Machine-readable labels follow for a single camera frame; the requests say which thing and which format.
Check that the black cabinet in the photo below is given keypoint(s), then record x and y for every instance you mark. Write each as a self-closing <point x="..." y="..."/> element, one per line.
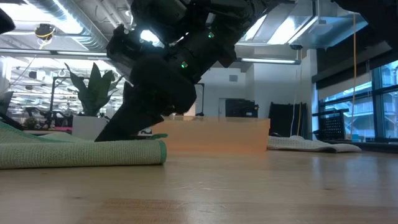
<point x="241" y="108"/>

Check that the green plant in white pot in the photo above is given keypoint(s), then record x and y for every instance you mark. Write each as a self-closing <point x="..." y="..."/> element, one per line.
<point x="90" y="127"/>

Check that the green microfiber towel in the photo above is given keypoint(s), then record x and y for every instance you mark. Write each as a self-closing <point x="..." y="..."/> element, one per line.
<point x="77" y="154"/>

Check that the long ceiling light bar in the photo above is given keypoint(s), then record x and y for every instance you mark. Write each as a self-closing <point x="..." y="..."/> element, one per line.
<point x="62" y="53"/>
<point x="267" y="60"/>

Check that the black perforated cart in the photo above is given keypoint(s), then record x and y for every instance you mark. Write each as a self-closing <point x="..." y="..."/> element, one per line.
<point x="332" y="126"/>

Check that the grey waffle microfiber towel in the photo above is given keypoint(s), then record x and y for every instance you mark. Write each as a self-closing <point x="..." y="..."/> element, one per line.
<point x="304" y="144"/>

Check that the black upright panel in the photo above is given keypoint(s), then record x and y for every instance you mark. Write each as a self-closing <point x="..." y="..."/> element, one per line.
<point x="286" y="119"/>

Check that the silver ceiling duct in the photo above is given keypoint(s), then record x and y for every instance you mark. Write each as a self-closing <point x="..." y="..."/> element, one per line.
<point x="77" y="34"/>

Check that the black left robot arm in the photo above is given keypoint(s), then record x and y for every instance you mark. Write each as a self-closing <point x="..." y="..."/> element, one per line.
<point x="4" y="21"/>

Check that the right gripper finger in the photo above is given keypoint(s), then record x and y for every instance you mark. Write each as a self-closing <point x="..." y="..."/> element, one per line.
<point x="130" y="121"/>

